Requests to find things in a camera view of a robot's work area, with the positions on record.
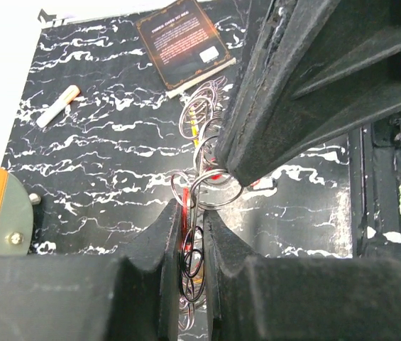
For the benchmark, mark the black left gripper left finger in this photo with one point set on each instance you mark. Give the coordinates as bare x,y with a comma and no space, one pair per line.
130,294

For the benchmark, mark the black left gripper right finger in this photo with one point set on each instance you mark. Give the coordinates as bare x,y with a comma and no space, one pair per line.
251,297

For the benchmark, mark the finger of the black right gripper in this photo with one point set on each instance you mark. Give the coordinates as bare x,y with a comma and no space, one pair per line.
337,67
267,22

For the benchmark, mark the dark paperback book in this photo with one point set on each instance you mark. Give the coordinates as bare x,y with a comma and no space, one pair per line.
184,45

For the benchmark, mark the round three-colour drawer cabinet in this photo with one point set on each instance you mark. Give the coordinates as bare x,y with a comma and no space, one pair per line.
16,215

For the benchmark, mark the orange and grey marker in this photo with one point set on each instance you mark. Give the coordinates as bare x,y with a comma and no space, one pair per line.
60,104

